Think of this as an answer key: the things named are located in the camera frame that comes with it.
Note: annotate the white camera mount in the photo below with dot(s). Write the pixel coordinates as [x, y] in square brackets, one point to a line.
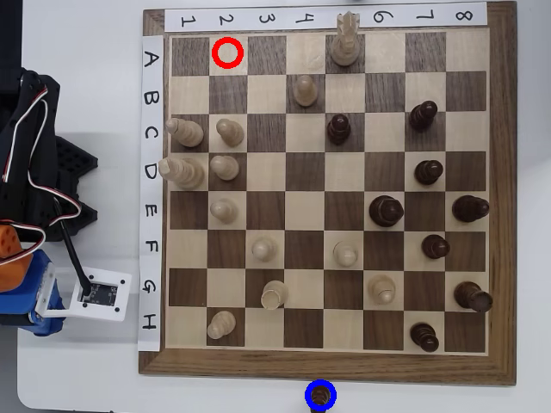
[122, 297]

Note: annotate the black and orange robot arm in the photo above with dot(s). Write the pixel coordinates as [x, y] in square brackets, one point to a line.
[39, 146]

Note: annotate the white letter label strip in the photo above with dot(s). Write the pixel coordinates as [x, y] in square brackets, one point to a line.
[150, 180]

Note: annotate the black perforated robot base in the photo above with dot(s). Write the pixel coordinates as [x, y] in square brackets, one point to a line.
[77, 157]

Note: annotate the dark wooden knight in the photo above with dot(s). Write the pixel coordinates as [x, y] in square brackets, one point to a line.
[424, 337]

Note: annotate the light wooden knight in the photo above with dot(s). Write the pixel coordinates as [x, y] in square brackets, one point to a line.
[221, 324]

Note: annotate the wooden chessboard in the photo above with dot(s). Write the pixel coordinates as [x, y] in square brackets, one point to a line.
[301, 370]

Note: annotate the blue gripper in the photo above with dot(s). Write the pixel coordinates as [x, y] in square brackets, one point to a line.
[19, 311]

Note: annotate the white number label strip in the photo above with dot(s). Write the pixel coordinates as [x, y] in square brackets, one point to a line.
[323, 17]

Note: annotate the dark wooden rook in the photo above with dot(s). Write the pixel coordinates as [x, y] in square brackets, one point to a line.
[472, 297]

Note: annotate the dark wooden pawn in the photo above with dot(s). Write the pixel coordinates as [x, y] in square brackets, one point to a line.
[320, 396]
[435, 246]
[429, 172]
[339, 129]

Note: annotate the black camera circuit board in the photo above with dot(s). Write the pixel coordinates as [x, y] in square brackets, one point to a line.
[103, 294]

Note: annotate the large dark wooden piece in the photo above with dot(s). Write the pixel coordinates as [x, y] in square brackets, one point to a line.
[470, 208]
[386, 211]

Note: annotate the light wooden bishop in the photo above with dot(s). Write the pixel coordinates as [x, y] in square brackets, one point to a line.
[381, 290]
[187, 132]

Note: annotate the tall light wooden crowned piece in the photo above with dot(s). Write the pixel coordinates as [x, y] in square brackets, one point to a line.
[344, 51]

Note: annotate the light wooden pawn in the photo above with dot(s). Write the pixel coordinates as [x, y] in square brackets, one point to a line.
[231, 133]
[305, 92]
[224, 211]
[345, 254]
[224, 168]
[264, 249]

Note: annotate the light wooden king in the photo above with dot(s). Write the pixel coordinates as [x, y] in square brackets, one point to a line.
[183, 174]

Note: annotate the dark wooden bishop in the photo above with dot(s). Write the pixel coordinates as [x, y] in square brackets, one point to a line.
[423, 116]

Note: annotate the light wooden rook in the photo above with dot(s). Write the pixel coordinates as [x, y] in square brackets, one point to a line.
[274, 296]

